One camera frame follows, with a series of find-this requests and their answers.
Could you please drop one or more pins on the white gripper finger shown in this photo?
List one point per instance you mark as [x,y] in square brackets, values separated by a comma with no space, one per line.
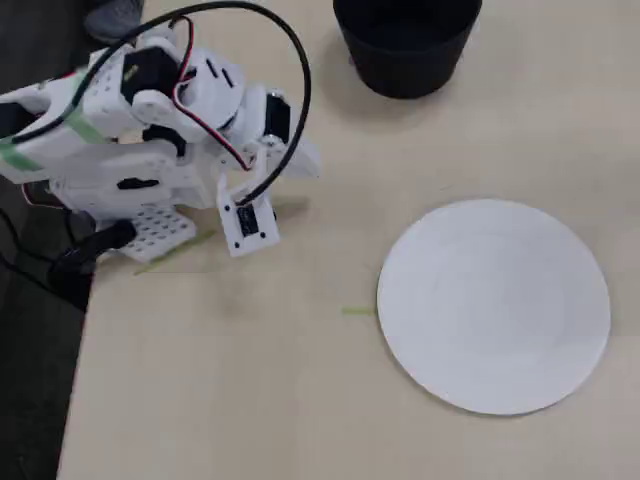
[306,157]
[269,150]

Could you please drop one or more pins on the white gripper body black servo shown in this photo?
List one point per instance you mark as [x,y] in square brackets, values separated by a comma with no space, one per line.
[278,131]

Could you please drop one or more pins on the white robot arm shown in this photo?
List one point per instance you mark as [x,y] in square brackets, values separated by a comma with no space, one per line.
[150,165]

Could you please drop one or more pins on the black round bin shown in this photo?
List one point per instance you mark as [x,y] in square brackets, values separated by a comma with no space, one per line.
[407,55]

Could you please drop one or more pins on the short green tape mark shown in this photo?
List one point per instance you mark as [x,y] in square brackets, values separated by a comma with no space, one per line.
[357,311]

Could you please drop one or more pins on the grey shoe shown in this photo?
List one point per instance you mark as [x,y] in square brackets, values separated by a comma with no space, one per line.
[112,20]

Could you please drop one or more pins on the black table clamp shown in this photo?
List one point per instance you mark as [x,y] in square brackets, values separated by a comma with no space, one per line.
[95,246]

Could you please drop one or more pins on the white paper plate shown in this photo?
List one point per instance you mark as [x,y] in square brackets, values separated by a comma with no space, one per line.
[492,305]

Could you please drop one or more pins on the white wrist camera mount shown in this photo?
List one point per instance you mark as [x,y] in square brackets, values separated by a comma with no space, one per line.
[230,235]

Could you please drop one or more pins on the white perforated base plate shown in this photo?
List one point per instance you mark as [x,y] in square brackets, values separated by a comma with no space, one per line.
[160,231]

